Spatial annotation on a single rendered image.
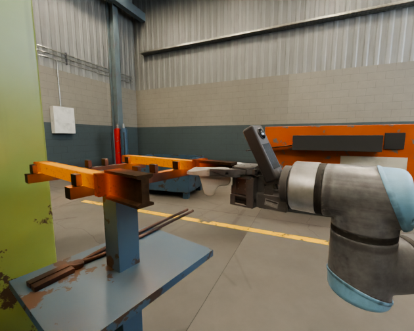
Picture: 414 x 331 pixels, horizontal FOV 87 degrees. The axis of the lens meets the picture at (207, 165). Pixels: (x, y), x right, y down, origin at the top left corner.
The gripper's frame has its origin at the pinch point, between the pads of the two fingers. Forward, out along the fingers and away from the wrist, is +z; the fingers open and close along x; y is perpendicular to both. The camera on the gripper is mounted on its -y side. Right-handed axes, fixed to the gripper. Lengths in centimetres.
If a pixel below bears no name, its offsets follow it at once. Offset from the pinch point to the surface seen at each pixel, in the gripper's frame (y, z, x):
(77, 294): 26.3, 16.1, -24.4
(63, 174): 0.3, 15.2, -25.4
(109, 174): -1.2, -0.3, -24.9
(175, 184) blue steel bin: 78, 243, 233
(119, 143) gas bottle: 14, 638, 371
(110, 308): 26.3, 6.7, -22.3
